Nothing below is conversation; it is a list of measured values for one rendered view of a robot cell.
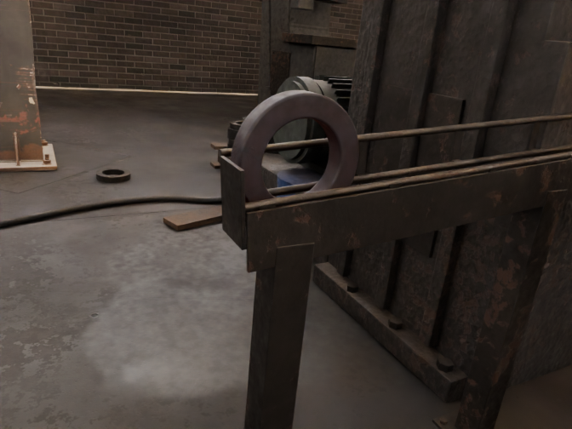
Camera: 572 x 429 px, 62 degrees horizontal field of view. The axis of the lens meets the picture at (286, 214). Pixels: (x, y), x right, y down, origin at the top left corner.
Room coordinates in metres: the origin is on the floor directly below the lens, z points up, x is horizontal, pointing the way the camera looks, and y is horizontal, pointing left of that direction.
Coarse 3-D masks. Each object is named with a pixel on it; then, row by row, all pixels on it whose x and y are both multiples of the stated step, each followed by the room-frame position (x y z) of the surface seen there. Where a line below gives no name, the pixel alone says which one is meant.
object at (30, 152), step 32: (0, 0) 2.62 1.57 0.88; (0, 32) 2.61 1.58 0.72; (0, 64) 2.61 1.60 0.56; (32, 64) 2.66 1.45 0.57; (0, 96) 2.60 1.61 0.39; (32, 96) 2.66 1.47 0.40; (0, 128) 2.59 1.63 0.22; (32, 128) 2.67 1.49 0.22; (0, 160) 2.58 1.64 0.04; (32, 160) 2.65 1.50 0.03
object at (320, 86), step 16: (288, 80) 2.18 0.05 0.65; (304, 80) 2.07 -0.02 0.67; (320, 80) 2.17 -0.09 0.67; (336, 80) 2.15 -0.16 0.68; (336, 96) 2.08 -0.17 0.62; (288, 128) 2.11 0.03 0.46; (304, 128) 1.98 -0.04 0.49; (320, 128) 1.97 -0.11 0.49; (272, 160) 2.33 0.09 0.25; (288, 160) 2.12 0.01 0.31; (304, 160) 2.04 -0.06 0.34; (320, 160) 2.26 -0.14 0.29; (272, 176) 2.10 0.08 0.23; (304, 192) 1.86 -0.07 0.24
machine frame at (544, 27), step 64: (384, 0) 1.46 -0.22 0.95; (448, 0) 1.28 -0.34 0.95; (512, 0) 1.10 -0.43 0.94; (384, 64) 1.46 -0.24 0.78; (448, 64) 1.25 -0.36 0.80; (512, 64) 1.08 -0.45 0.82; (384, 128) 1.41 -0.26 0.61; (512, 128) 1.05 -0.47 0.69; (384, 256) 1.29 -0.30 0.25; (448, 256) 1.10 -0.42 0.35; (384, 320) 1.23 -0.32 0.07; (448, 320) 1.09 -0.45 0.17; (448, 384) 0.98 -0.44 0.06; (512, 384) 1.06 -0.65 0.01
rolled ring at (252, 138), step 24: (288, 96) 0.61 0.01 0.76; (312, 96) 0.62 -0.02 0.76; (264, 120) 0.59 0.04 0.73; (288, 120) 0.61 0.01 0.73; (336, 120) 0.64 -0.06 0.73; (240, 144) 0.59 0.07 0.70; (264, 144) 0.59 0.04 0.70; (336, 144) 0.66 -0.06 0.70; (336, 168) 0.66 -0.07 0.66; (264, 192) 0.60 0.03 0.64
